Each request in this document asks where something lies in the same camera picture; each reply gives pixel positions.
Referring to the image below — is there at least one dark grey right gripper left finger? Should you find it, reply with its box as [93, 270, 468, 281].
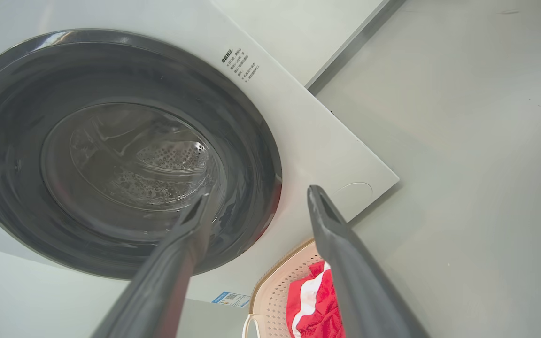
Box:
[91, 192, 212, 338]

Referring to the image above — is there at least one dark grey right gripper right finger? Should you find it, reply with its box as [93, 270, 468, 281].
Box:
[307, 185, 430, 338]

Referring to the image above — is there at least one cream perforated laundry basket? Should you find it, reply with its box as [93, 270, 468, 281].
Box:
[242, 238, 346, 338]

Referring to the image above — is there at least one red and white garment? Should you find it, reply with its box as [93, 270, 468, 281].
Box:
[286, 261, 346, 338]

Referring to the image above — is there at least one blue QR code sticker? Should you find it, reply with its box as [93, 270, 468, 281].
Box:
[211, 291, 251, 308]

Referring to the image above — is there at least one round white filter cover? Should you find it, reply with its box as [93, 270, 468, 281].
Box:
[334, 182, 373, 208]

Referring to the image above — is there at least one white front-load washing machine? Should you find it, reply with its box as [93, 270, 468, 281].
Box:
[0, 0, 400, 310]

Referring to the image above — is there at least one black printed text label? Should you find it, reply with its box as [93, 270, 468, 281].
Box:
[220, 47, 261, 83]

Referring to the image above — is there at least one grey wall trim strip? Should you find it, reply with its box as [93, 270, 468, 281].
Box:
[305, 0, 407, 96]

